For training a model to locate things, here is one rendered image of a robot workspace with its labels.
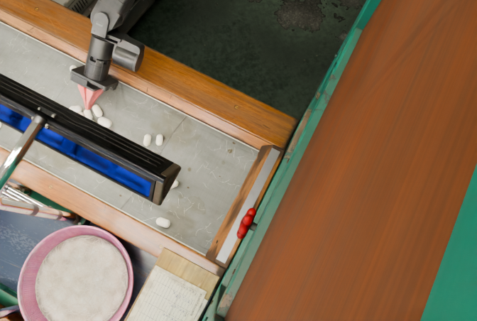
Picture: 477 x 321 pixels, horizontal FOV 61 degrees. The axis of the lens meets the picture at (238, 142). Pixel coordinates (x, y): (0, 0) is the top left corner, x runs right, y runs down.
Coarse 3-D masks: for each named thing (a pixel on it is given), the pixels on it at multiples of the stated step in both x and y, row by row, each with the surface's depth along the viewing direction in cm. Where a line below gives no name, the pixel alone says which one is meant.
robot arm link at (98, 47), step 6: (96, 36) 96; (90, 42) 97; (96, 42) 96; (102, 42) 95; (108, 42) 96; (114, 42) 96; (90, 48) 97; (96, 48) 96; (102, 48) 96; (108, 48) 97; (114, 48) 97; (90, 54) 97; (96, 54) 97; (102, 54) 97; (108, 54) 98
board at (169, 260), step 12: (168, 252) 96; (156, 264) 95; (168, 264) 95; (180, 264) 95; (192, 264) 95; (180, 276) 94; (192, 276) 94; (204, 276) 94; (216, 276) 94; (204, 288) 94
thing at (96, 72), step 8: (88, 56) 98; (88, 64) 98; (96, 64) 98; (104, 64) 99; (72, 72) 100; (80, 72) 101; (88, 72) 99; (96, 72) 99; (104, 72) 100; (88, 80) 100; (96, 80) 100; (104, 80) 102; (112, 80) 103; (104, 88) 99
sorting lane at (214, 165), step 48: (0, 48) 112; (48, 48) 112; (48, 96) 109; (144, 96) 109; (0, 144) 105; (192, 144) 106; (240, 144) 107; (96, 192) 102; (192, 192) 103; (192, 240) 100
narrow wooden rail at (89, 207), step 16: (0, 160) 101; (16, 176) 101; (32, 176) 101; (48, 176) 101; (48, 192) 100; (64, 192) 100; (80, 192) 100; (80, 208) 99; (96, 208) 99; (112, 208) 99; (112, 224) 98; (128, 224) 98; (144, 224) 98; (128, 240) 97; (144, 240) 97; (160, 240) 97; (192, 256) 97; (224, 272) 96
